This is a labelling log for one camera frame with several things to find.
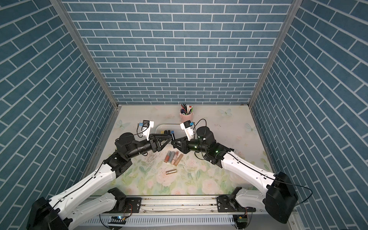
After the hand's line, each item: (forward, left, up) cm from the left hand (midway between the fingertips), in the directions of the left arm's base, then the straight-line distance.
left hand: (172, 139), depth 68 cm
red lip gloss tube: (+3, +6, -27) cm, 28 cm away
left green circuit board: (-28, +28, -31) cm, 51 cm away
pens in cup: (+37, -5, -17) cm, 41 cm away
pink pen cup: (+30, -7, -19) cm, 36 cm away
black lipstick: (+23, +9, -26) cm, 36 cm away
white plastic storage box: (+26, 0, -26) cm, 37 cm away
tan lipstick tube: (+2, -2, -27) cm, 27 cm away
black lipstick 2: (+22, +6, -26) cm, 35 cm away
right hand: (0, -1, -3) cm, 3 cm away
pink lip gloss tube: (+3, +1, -28) cm, 28 cm away
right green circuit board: (-29, -35, -32) cm, 56 cm away
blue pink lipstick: (+23, +4, -28) cm, 37 cm away
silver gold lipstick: (-6, +2, -27) cm, 28 cm away
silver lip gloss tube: (+4, +3, -28) cm, 28 cm away
